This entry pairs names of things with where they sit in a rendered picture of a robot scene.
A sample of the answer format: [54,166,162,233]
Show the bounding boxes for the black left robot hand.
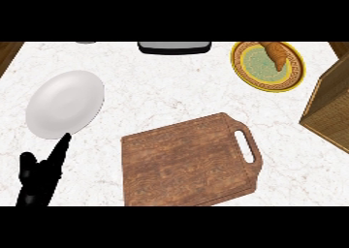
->
[14,132,72,207]

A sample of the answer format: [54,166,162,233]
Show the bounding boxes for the brown wooden cutting board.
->
[119,111,264,207]

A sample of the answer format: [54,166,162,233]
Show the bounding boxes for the brown wicker basket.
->
[297,45,349,159]

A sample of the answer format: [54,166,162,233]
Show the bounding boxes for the white oval plate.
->
[23,70,106,140]

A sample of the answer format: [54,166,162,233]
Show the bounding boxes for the brown wooden cabinet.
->
[0,41,25,91]

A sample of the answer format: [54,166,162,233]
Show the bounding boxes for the black and grey appliance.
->
[136,41,213,56]

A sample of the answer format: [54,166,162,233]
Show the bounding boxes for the yellow patterned round plate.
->
[229,41,307,94]

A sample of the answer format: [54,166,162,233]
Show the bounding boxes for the brown croissant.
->
[257,41,290,73]

